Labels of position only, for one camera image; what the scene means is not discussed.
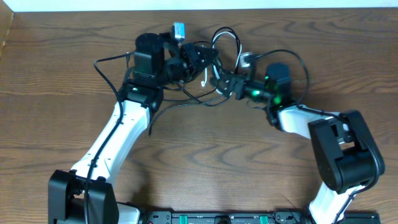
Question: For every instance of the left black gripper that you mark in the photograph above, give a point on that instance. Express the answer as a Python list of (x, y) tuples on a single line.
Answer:
[(187, 59)]

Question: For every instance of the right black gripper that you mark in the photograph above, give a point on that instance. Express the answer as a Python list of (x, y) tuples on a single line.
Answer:
[(243, 79)]

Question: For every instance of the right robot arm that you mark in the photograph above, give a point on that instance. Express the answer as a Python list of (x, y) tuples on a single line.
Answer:
[(346, 154)]

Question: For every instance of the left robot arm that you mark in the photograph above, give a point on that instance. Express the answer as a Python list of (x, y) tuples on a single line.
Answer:
[(85, 193)]

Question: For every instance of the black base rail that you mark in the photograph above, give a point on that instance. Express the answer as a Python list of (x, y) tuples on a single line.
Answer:
[(283, 216)]

